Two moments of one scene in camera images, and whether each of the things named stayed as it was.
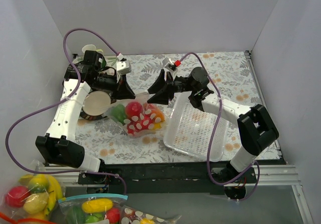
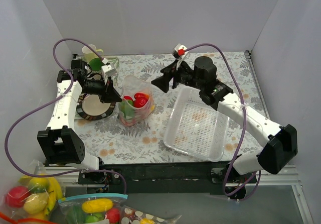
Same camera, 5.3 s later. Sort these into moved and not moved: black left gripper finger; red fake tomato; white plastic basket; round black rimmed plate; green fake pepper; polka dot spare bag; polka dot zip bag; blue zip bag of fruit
Moved: polka dot zip bag; black left gripper finger; green fake pepper; red fake tomato
Not moved: blue zip bag of fruit; polka dot spare bag; white plastic basket; round black rimmed plate
